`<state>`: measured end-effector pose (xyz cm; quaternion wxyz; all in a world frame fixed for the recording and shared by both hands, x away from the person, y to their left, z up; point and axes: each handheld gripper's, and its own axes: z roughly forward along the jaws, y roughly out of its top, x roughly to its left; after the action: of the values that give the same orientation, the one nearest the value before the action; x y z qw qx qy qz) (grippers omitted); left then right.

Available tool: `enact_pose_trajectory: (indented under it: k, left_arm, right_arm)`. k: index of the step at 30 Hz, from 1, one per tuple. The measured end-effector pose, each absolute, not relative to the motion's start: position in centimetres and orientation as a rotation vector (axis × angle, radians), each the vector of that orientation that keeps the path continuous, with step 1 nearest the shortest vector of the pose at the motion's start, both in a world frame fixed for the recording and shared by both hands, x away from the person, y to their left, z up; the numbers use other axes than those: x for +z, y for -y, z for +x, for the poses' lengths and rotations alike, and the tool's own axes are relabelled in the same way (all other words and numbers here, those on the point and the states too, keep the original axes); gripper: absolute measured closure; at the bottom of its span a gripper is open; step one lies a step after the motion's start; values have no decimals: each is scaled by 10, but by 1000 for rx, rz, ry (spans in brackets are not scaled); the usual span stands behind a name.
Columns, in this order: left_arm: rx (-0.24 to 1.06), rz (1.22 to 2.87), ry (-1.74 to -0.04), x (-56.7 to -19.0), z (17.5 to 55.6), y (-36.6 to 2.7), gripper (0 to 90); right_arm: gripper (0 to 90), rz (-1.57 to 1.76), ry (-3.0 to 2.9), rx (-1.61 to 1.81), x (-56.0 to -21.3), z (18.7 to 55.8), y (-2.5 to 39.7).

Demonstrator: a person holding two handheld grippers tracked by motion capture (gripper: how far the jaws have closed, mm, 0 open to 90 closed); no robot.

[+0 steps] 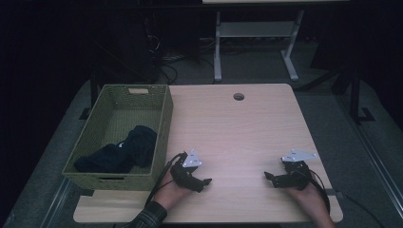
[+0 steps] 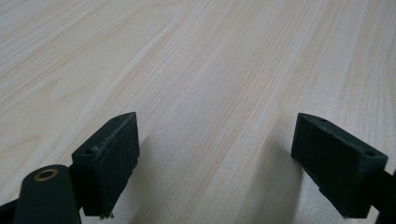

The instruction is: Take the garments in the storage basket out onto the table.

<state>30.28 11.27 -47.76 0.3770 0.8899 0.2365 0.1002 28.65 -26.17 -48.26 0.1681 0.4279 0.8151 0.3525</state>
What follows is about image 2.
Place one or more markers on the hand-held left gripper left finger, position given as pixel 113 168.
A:
pixel 109 168

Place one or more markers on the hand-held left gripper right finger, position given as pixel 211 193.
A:
pixel 339 168

